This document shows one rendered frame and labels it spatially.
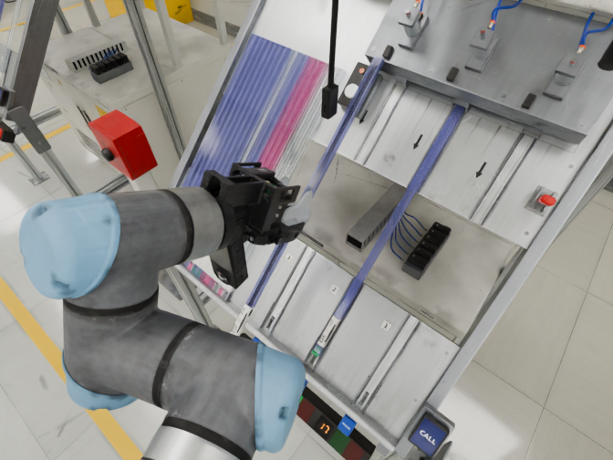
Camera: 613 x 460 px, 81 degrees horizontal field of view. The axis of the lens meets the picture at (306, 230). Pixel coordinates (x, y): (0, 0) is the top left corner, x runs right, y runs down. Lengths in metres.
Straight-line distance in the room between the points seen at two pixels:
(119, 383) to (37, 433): 1.35
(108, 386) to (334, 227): 0.75
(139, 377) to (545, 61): 0.60
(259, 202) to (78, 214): 0.20
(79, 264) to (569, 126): 0.57
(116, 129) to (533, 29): 1.00
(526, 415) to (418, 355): 1.01
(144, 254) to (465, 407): 1.36
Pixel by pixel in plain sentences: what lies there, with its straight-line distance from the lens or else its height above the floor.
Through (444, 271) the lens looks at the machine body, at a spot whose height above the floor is 0.62.
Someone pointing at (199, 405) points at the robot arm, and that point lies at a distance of 0.30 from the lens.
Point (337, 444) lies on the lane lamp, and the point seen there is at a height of 0.65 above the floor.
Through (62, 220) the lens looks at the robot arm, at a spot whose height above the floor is 1.21.
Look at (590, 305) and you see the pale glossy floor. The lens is 1.98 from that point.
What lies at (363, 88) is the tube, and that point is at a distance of 0.56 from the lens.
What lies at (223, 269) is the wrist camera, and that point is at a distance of 0.48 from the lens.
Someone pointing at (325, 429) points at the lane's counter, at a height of 0.66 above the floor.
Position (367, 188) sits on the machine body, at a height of 0.62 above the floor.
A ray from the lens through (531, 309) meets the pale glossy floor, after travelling 1.82.
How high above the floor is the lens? 1.40
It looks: 52 degrees down
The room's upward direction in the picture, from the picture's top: straight up
